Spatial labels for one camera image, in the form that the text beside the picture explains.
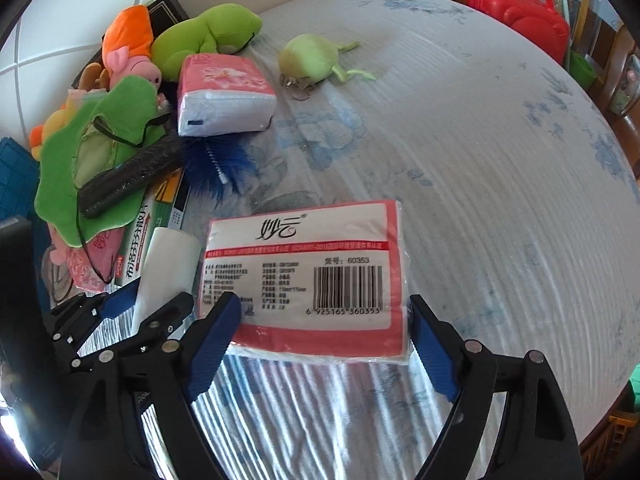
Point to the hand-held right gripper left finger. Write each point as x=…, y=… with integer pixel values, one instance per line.
x=210, y=350

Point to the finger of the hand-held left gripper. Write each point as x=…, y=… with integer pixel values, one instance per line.
x=167, y=317
x=120, y=301

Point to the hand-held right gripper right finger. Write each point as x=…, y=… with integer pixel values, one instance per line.
x=430, y=355

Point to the pink floral packet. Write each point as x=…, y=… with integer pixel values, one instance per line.
x=92, y=260

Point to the white roll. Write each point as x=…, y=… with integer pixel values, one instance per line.
x=167, y=260

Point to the red bordered tissue pack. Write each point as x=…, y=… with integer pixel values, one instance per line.
x=305, y=270

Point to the blue plastic crate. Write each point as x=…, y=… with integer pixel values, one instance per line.
x=17, y=180

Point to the green and white medicine box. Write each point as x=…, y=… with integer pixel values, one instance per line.
x=150, y=220

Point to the black folding umbrella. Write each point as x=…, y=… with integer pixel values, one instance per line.
x=125, y=180

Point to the green leaf-shaped pouch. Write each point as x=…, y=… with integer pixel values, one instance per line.
x=65, y=180

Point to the yellow and orange plush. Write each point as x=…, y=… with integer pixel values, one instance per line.
x=45, y=130

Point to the brown deer plush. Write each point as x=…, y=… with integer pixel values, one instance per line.
x=94, y=77

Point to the pink tissue pack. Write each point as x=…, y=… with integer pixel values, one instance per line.
x=225, y=95

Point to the pink pig plush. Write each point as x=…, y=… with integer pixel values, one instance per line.
x=132, y=67

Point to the green frog plush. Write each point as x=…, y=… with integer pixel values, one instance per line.
x=200, y=35

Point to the black box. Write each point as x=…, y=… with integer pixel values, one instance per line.
x=167, y=12

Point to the light green round plush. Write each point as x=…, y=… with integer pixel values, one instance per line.
x=307, y=60

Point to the green cup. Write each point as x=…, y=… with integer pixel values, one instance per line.
x=582, y=70

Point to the wooden chair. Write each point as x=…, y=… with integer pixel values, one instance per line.
x=617, y=90

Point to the red toy suitcase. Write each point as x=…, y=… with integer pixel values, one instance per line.
x=520, y=5

